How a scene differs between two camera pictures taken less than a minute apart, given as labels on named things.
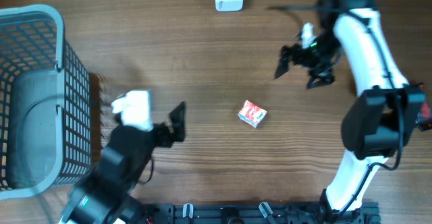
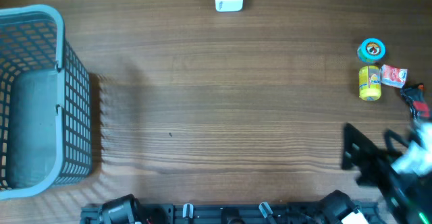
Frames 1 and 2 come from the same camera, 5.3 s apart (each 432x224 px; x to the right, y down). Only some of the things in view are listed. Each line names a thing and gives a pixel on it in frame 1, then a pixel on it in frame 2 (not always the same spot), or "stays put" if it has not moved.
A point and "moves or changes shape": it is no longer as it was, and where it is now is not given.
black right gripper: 295,51 -> 382,163
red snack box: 251,113 moves or changes shape
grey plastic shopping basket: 45,104 stays put
